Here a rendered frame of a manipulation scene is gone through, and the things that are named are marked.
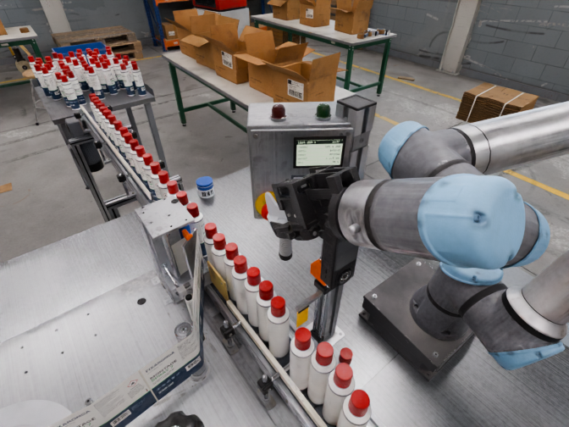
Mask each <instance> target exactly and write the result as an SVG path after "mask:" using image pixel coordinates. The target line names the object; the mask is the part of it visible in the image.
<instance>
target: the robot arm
mask: <svg viewBox="0 0 569 427"><path fill-rule="evenodd" d="M568 153H569V101H568V102H564V103H557V104H554V105H550V106H546V107H542V108H535V109H531V110H528V111H523V112H520V113H515V114H508V115H505V116H500V117H497V118H492V119H486V120H482V121H478V122H474V123H471V124H466V125H459V126H456V127H452V128H449V129H444V130H437V131H429V129H428V127H427V126H425V125H420V124H419V123H418V122H415V121H406V122H402V123H400V124H398V125H396V126H394V127H393V128H392V129H391V130H389V131H388V132H387V134H386V135H385V136H384V138H383V139H382V141H381V142H380V145H379V148H378V159H379V161H380V163H381V164H382V165H383V167H384V168H385V170H386V171H387V172H388V173H389V176H390V178H391V179H382V180H360V177H359V174H358V170H357V167H356V166H355V167H346V168H337V169H335V168H334V166H333V165H330V166H322V167H313V168H309V171H310V174H309V175H306V176H303V178H302V179H290V180H289V179H286V180H284V181H282V182H280V183H278V184H272V188H273V192H274V195H275V198H276V201H277V202H276V201H275V200H274V198H273V196H272V194H271V193H270V192H266V193H265V200H266V204H267V208H268V216H267V218H268V222H269V224H270V226H271V228H272V229H273V232H274V234H275V235H276V236H277V237H278V238H283V239H290V240H293V239H295V240H298V241H310V240H312V239H315V238H317V237H320V238H322V239H323V253H322V263H321V274H320V279H321V280H322V281H323V282H324V283H325V284H326V285H327V286H328V287H329V288H330V289H331V290H333V289H334V288H336V287H337V286H341V285H343V284H345V283H346V282H347V281H348V280H350V278H351V277H353V276H354V272H355V267H356V258H357V253H358V248H359V247H368V248H372V249H377V250H382V251H386V252H393V253H398V254H403V255H407V256H412V257H416V258H424V259H429V260H433V261H438V262H440V263H439V267H438V268H437V269H436V271H435V273H434V275H433V277H432V279H431V280H430V281H429V283H428V284H426V285H425V286H423V287H421V288H419V289H418V290H417V291H416V292H415V293H414V295H413V296H412V299H411V301H410V312H411V315H412V318H413V319H414V321H415V322H416V324H417V325H418V326H419V327H420V328H421V329H422V330H423V331H424V332H426V333H427V334H429V335H430V336H432V337H435V338H437V339H440V340H444V341H453V340H457V339H459V338H461V337H462V336H464V334H465V333H466V332H467V331H468V329H469V327H470V329H471V330H472V331H473V333H474V334H475V335H476V337H477V338H478V339H479V340H480V341H481V342H482V344H483V345H484V346H485V348H486V349H487V350H488V353H489V355H492V357H493V358H494V359H495V360H496V362H497V363H498V364H499V365H500V366H501V367H502V368H503V369H507V370H514V369H519V368H522V367H524V366H527V365H529V364H531V363H536V362H538V361H540V360H542V359H545V358H548V357H551V356H553V355H555V354H557V353H559V352H562V351H564V350H565V348H564V346H563V343H562V342H561V341H560V340H561V339H563V338H564V337H565V336H566V335H567V332H568V329H567V324H566V323H568V322H569V249H568V250H567V251H566V252H564V253H563V254H562V255H561V256H559V257H558V258H557V259H556V260H555V261H554V262H553V263H552V264H551V265H549V266H548V267H547V268H546V269H544V270H543V271H542V272H541V273H540V274H538V275H537V276H536V277H535V278H534V279H532V280H531V281H530V282H529V283H527V284H526V285H525V286H511V287H509V288H508V287H507V286H506V285H505V284H504V283H503V282H502V281H501V280H502V279H503V274H504V272H503V271H502V270H503V269H506V268H510V267H520V266H524V265H527V264H530V263H532V262H534V261H535V260H537V259H539V257H540V256H541V255H542V254H543V253H544V252H545V250H546V248H547V246H548V245H549V242H550V227H549V224H548V222H547V220H546V219H545V217H544V216H543V215H542V214H541V213H540V212H539V211H538V210H537V209H535V208H534V207H533V206H532V205H530V204H529V203H527V202H524V201H523V200H522V196H521V195H520V194H519V193H518V192H517V189H516V187H515V185H514V184H513V183H512V182H510V181H509V180H508V179H506V178H503V177H500V176H494V175H492V174H495V173H498V172H501V171H505V170H508V169H514V168H517V167H521V166H523V165H527V164H533V163H536V162H539V161H543V160H546V159H549V158H555V157H559V156H561V155H565V154H568ZM318 169H321V170H319V171H318V172H316V170H318Z"/></svg>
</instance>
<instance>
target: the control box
mask: <svg viewBox="0 0 569 427"><path fill-rule="evenodd" d="M319 103H327V104H329V106H330V107H331V110H330V113H331V120H329V121H318V120H316V119H315V113H316V112H317V106H318V105H319ZM336 103H337V102H304V103H279V104H283V105H284V107H285V114H286V115H287V120H286V121H284V122H273V121H272V120H271V119H270V115H271V114H272V107H273V105H274V104H278V103H250V104H249V106H248V115H247V126H246V129H247V140H248V151H249V162H250V173H251V194H252V204H253V215H254V218H255V219H264V218H263V217H262V206H263V205H264V204H265V203H266V200H265V193H266V192H270V193H271V194H272V196H273V198H274V200H275V201H276V198H275V195H274V192H273V188H272V184H278V183H280V182H282V181H284V180H286V179H289V180H290V179H291V176H292V175H309V174H310V171H309V168H300V169H294V168H293V152H294V136H346V141H345V154H344V160H343V166H342V167H334V168H335V169H337V168H346V167H348V163H349V157H350V150H351V140H352V133H353V128H351V123H350V122H348V118H346V117H344V118H343V119H341V118H339V117H337V116H335V110H336ZM276 202H277V201H276Z"/></svg>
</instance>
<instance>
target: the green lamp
mask: <svg viewBox="0 0 569 427"><path fill-rule="evenodd" d="M330 110H331V107H330V106H329V104H327V103H319V105H318V106H317V112H316V113H315V119H316V120H318V121H329V120H331V113H330Z"/></svg>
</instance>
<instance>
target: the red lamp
mask: <svg viewBox="0 0 569 427"><path fill-rule="evenodd" d="M270 119H271V120H272V121H273V122H284V121H286V120H287V115H286V114H285V106H284V105H283V104H279V103H278V104H274V105H273V107H272V114H271V115H270Z"/></svg>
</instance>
